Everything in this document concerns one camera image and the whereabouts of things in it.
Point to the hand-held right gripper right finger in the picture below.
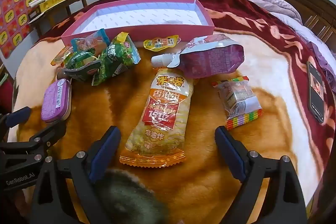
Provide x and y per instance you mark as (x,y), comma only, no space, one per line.
(231,155)

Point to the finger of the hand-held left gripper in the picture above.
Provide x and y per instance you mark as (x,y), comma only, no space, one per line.
(50,134)
(18,116)

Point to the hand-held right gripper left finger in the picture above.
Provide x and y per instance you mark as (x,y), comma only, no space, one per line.
(105,155)

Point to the purple candy tin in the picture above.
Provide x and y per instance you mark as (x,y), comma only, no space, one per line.
(55,100)

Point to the rainbow striped clear packet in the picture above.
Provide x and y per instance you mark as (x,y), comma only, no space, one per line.
(239,100)

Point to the orange rice cracker packet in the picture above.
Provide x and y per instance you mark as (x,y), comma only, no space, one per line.
(160,119)

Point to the orange clear snack packet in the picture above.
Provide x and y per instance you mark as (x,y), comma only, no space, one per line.
(61,57)

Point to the dark green snack packet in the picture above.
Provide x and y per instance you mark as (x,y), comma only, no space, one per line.
(81,66)

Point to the purple spout pouch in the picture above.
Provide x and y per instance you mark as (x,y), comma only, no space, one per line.
(210,58)

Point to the blue orange candy packet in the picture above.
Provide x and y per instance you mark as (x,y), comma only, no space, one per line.
(89,41)

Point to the yellow green pea packet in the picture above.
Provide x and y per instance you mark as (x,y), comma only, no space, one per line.
(122,48)

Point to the yellow jelly cup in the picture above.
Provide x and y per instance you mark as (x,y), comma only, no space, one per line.
(160,43)

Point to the pink cardboard box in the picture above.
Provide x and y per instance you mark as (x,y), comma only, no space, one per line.
(147,16)

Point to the red orange printed blanket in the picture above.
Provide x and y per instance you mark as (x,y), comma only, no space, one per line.
(275,82)

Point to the black smartphone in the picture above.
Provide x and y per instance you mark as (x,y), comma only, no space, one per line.
(315,92)

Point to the red yellow patterned board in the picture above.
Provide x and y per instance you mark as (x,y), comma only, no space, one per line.
(15,3)

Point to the white paper roll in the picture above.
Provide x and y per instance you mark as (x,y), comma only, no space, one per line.
(39,1)

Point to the lilac bed sheet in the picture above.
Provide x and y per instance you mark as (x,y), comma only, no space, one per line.
(326,61)

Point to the dark wooden headboard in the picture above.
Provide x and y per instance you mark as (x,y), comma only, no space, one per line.
(315,11)

